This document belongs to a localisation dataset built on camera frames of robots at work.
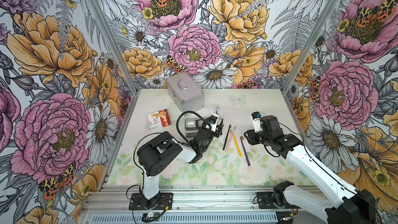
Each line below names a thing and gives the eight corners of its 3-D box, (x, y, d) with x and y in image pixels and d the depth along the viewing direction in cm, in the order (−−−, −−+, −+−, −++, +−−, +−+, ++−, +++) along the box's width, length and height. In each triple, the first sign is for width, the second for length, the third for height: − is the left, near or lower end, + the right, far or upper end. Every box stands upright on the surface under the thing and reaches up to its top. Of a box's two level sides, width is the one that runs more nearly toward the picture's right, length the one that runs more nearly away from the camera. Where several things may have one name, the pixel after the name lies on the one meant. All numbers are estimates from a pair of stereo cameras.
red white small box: (150, 131, 101) (148, 127, 97) (148, 118, 107) (146, 114, 104) (171, 124, 104) (170, 120, 101) (168, 112, 111) (167, 108, 107)
